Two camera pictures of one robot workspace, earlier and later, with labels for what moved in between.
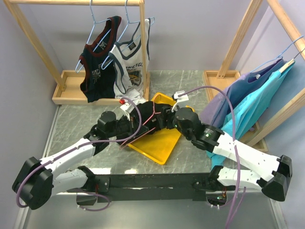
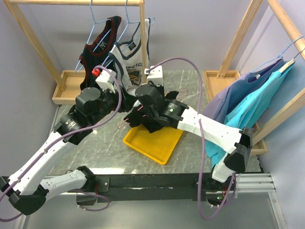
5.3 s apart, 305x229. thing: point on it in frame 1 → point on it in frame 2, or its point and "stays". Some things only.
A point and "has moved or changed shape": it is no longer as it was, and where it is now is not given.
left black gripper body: [122, 127] → [108, 100]
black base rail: [127, 187] stays
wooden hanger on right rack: [287, 65] stays
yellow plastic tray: [157, 144] stays
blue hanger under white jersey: [128, 23] stays
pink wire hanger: [155, 112] has moved or changed shape
